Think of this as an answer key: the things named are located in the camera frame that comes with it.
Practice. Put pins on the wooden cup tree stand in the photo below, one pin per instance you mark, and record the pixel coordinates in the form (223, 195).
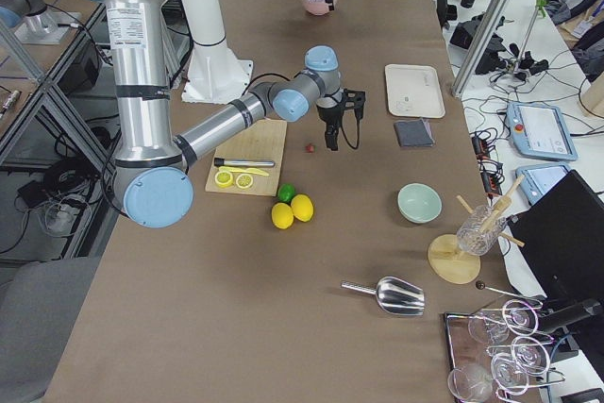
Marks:
(456, 266)

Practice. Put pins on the metal ice scoop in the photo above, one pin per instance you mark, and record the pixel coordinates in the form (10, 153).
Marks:
(393, 295)

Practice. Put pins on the cut glass cup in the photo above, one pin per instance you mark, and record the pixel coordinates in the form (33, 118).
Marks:
(473, 240)

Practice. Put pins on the wooden cutting board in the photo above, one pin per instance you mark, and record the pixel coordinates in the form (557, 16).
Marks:
(257, 151)

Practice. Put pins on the green lime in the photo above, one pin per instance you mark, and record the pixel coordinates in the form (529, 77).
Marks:
(286, 193)

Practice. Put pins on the yellow lemon rear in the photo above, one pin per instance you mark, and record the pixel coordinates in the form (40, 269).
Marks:
(302, 207)

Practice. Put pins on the yellow lemon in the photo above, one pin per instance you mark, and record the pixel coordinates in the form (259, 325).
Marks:
(282, 215)
(302, 207)

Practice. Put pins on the grey folded cloth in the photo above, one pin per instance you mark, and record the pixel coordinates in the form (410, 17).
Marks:
(414, 133)

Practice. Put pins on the yellow lemon front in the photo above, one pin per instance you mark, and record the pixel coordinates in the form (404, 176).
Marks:
(282, 215)

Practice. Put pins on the beige rabbit tray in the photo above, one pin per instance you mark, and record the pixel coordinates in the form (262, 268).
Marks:
(414, 91)

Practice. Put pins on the lemon slice right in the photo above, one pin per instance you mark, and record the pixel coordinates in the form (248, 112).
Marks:
(244, 181)

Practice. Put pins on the lemon slice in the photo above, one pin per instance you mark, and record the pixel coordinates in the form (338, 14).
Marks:
(244, 181)
(223, 179)

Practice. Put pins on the mint green bowl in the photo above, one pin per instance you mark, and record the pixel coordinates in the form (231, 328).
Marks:
(419, 203)

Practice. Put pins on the lemon slice left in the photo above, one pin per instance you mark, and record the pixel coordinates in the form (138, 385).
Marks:
(223, 179)

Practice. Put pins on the teach pendant upper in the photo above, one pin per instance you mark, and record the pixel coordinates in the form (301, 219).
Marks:
(540, 132)

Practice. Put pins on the teach pendant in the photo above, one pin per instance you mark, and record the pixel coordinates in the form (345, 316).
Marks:
(540, 132)
(540, 179)

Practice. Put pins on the teach pendant lower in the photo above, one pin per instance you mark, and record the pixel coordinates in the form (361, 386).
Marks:
(540, 179)

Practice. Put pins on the black monitor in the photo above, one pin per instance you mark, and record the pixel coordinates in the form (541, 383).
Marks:
(563, 236)

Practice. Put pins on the wine glass rack tray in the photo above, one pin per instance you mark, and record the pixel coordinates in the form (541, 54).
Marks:
(498, 354)

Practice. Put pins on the black handled metal muddler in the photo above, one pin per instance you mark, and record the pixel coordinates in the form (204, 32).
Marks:
(243, 163)

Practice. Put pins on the aluminium frame post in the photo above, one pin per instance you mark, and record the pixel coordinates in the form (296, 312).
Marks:
(478, 45)

